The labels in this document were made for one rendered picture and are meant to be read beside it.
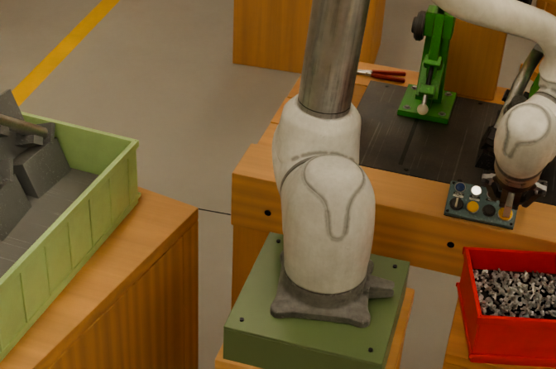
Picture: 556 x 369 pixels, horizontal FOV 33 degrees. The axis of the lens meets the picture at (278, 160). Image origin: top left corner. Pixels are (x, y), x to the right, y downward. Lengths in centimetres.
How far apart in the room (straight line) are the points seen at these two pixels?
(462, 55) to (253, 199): 73
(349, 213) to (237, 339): 32
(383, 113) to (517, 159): 80
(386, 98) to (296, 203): 92
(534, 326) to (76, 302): 91
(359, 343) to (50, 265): 64
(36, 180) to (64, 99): 212
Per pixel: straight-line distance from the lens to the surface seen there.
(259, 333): 170
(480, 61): 255
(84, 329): 197
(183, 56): 463
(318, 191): 160
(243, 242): 226
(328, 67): 169
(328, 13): 165
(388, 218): 210
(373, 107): 245
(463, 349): 192
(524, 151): 166
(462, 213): 207
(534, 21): 164
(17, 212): 212
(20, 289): 186
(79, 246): 203
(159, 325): 226
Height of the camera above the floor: 210
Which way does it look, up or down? 33 degrees down
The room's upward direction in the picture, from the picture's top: 3 degrees clockwise
